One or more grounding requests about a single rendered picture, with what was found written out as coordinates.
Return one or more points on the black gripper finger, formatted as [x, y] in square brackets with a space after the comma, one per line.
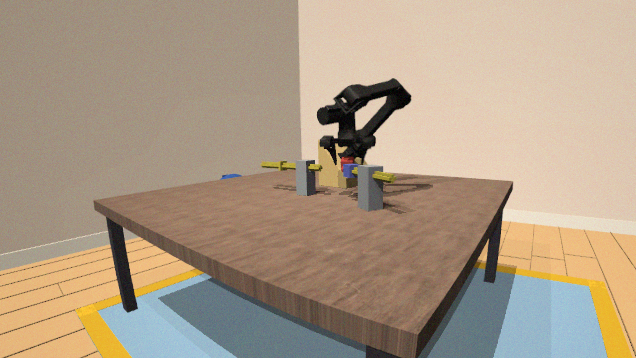
[332, 151]
[364, 151]

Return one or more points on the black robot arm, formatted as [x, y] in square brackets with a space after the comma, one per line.
[357, 96]

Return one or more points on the yellow square bar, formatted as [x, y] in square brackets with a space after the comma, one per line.
[305, 174]

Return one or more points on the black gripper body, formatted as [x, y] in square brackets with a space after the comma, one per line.
[328, 140]

